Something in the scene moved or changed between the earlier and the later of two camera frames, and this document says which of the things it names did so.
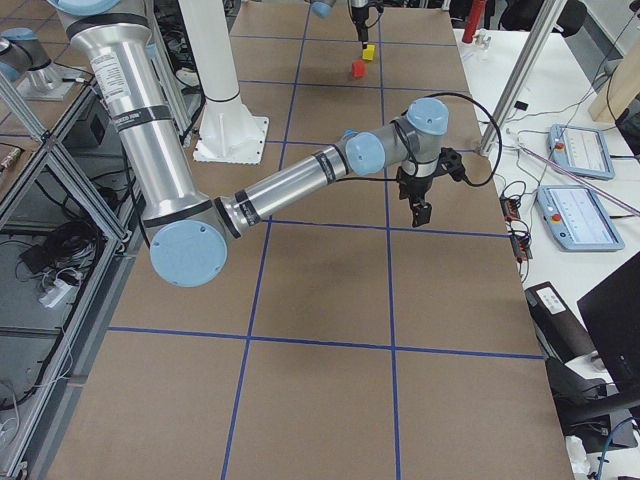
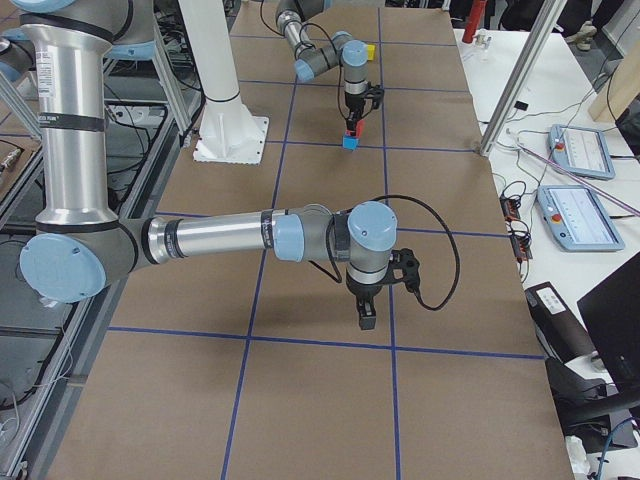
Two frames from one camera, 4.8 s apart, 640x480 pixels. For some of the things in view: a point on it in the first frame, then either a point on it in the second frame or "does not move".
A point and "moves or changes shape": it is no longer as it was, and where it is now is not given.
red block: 358,68 moves or changes shape
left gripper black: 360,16 → 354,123
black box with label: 559,334 does not move
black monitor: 611,314 does not move
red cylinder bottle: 474,19 does not move
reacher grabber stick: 513,137 does not move
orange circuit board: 518,232 does not move
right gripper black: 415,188 → 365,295
